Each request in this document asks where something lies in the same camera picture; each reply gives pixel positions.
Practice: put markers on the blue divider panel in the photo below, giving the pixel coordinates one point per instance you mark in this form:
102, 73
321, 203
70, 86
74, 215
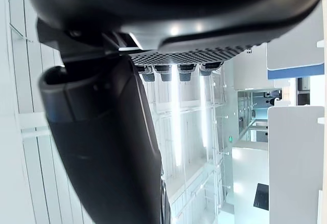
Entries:
293, 74

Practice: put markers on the long grey desk divider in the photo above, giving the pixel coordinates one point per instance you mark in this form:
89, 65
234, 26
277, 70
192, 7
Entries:
293, 162

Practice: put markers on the ceiling light strip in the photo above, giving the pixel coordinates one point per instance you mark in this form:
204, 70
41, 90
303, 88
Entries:
176, 121
204, 111

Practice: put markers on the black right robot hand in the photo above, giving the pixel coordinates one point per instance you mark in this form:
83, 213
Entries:
107, 132

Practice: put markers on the green exit sign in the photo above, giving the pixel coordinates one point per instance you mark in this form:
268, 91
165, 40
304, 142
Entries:
230, 138

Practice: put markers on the black chair back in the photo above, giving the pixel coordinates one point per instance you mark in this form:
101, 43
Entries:
261, 197

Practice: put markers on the grey rounded desk divider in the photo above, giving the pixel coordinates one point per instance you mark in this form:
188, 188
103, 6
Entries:
293, 55

